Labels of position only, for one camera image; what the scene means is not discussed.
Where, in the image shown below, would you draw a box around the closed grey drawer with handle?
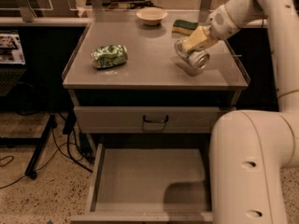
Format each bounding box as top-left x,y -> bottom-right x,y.
74,106 -> 234,133

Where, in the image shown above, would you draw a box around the black cables under desk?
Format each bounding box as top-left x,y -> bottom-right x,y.
0,110 -> 96,189

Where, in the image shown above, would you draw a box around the grey drawer cabinet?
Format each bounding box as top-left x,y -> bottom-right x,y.
61,8 -> 251,151

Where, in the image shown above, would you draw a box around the silver 7up can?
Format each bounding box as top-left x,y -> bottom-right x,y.
174,36 -> 209,71

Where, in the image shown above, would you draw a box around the crushed green soda can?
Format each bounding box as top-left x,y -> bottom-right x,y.
91,45 -> 128,70

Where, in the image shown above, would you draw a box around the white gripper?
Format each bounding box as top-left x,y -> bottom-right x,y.
182,5 -> 240,53

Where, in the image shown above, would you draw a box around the black desk leg stand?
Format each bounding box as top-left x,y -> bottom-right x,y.
0,115 -> 57,180

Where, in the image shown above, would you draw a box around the cream ceramic bowl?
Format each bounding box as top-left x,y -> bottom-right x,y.
136,7 -> 168,26

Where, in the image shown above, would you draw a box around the green and yellow sponge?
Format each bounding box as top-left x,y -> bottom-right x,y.
172,20 -> 198,35

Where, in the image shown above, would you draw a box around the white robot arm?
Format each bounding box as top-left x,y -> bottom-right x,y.
182,0 -> 299,224

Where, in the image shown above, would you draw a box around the open grey lower drawer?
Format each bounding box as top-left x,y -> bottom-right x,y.
71,145 -> 213,224

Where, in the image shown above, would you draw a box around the monitor with keyboard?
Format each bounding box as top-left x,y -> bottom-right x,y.
0,30 -> 26,96

